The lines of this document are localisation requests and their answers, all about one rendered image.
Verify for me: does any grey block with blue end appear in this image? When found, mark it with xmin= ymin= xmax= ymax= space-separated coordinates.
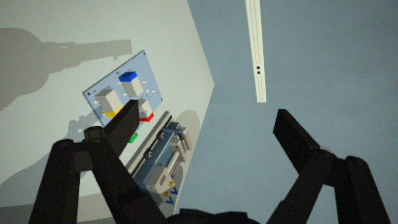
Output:
xmin=119 ymin=72 xmax=143 ymax=96

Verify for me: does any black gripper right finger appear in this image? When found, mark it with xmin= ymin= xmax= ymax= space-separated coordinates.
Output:
xmin=266 ymin=109 xmax=391 ymax=224

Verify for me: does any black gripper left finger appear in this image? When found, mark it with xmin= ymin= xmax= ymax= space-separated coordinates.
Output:
xmin=28 ymin=99 xmax=170 ymax=224

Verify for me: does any beige block with yellow end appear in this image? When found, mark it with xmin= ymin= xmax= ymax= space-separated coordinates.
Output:
xmin=95 ymin=89 xmax=123 ymax=117

